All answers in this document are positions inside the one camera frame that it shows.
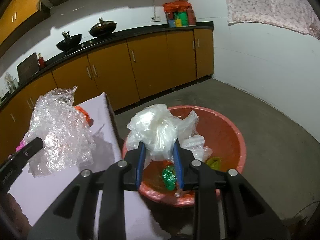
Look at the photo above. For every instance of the left black wok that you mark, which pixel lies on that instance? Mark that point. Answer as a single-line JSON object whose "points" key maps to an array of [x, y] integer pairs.
{"points": [[69, 42]]}

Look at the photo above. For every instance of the red bag with containers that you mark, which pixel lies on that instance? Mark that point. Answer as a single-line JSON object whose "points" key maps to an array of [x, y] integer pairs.
{"points": [[179, 14]]}

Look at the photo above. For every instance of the dark cutting board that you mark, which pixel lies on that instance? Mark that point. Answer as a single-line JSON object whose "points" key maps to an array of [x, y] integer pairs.
{"points": [[28, 68]]}

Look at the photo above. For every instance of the magenta foil wrapper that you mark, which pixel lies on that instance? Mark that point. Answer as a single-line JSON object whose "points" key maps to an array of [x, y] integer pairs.
{"points": [[21, 145]]}

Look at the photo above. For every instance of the pink floral curtain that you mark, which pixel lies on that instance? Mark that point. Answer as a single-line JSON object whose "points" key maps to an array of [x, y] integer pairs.
{"points": [[295, 15]]}

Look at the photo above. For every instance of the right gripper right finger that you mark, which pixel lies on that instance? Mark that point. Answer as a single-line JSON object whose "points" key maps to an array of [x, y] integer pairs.
{"points": [[178, 164]]}

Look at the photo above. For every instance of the person left hand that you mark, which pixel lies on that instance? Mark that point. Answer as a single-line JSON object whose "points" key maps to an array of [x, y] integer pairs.
{"points": [[16, 215]]}

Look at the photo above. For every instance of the upper left wooden cabinet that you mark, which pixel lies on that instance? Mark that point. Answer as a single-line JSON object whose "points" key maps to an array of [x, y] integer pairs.
{"points": [[19, 17]]}

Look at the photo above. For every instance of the red bottle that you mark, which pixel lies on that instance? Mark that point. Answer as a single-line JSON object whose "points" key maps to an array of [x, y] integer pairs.
{"points": [[41, 61]]}

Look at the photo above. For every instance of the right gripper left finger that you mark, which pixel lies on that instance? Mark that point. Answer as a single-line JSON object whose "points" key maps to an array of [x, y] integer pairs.
{"points": [[140, 164]]}

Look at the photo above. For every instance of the green foil wrapper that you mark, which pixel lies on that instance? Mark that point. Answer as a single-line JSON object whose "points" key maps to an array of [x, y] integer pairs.
{"points": [[169, 177]]}

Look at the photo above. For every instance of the crumpled red plastic bag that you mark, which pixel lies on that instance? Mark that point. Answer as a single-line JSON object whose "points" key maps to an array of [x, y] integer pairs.
{"points": [[81, 110]]}

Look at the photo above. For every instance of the glass jar with bag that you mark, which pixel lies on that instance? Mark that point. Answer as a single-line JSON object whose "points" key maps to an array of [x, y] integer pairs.
{"points": [[10, 82]]}

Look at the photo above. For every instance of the olive green plastic bag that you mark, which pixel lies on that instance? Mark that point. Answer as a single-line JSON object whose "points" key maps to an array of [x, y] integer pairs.
{"points": [[214, 163]]}

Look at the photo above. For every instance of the white plastic bag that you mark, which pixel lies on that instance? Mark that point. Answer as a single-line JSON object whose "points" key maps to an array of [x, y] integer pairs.
{"points": [[158, 129]]}

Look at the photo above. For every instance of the red plastic basket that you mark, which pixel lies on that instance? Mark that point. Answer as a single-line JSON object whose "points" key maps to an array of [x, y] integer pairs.
{"points": [[216, 136]]}

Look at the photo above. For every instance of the right black wok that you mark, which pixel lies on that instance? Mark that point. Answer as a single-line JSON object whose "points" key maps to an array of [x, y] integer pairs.
{"points": [[102, 28]]}

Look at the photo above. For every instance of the black wok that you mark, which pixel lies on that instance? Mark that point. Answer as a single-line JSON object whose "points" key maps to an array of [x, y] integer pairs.
{"points": [[102, 28], [69, 42]]}

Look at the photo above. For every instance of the lower wooden cabinets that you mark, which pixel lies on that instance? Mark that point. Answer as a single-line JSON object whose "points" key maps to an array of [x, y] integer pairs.
{"points": [[128, 67]]}

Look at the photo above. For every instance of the bubble wrap sheet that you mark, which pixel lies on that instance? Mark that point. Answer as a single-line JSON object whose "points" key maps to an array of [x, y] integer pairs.
{"points": [[66, 135]]}

